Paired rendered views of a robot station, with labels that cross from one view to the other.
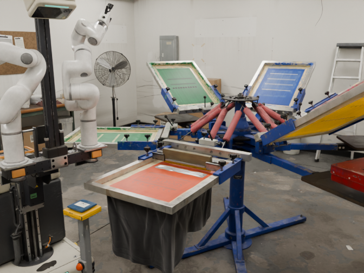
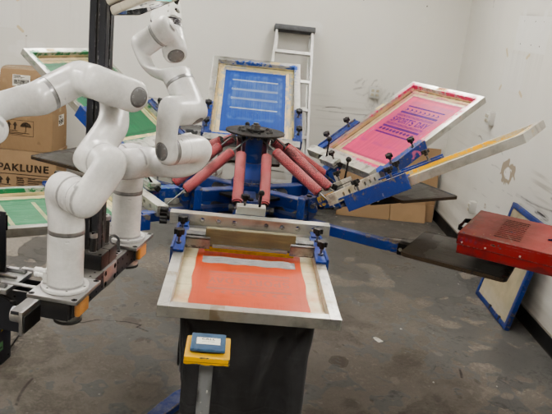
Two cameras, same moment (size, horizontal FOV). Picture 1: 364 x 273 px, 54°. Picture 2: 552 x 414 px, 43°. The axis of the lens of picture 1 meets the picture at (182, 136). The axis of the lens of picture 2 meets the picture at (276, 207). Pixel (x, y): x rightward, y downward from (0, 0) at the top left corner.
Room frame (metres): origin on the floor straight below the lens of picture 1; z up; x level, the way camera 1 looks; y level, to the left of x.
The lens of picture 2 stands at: (0.05, 1.44, 1.92)
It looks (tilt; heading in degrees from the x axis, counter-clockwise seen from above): 16 degrees down; 324
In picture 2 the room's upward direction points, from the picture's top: 6 degrees clockwise
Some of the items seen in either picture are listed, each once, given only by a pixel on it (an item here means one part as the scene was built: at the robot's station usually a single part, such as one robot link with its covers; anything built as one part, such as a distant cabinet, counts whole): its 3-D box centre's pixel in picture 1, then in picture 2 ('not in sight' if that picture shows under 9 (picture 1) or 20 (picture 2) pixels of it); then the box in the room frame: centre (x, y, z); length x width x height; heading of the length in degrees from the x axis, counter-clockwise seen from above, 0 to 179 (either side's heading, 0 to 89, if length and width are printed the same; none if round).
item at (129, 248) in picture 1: (138, 231); (242, 368); (1.77, 0.24, 0.74); 0.45 x 0.03 x 0.43; 58
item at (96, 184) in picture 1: (168, 174); (249, 271); (2.01, 0.08, 0.97); 0.79 x 0.58 x 0.04; 148
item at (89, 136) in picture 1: (87, 132); (121, 213); (2.08, 0.57, 1.21); 0.16 x 0.13 x 0.15; 46
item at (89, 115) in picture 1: (85, 106); (126, 167); (2.06, 0.56, 1.37); 0.13 x 0.10 x 0.16; 104
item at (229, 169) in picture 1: (227, 170); (317, 254); (2.07, -0.28, 0.98); 0.30 x 0.05 x 0.07; 148
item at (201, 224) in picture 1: (193, 222); not in sight; (1.86, -0.06, 0.74); 0.46 x 0.04 x 0.42; 148
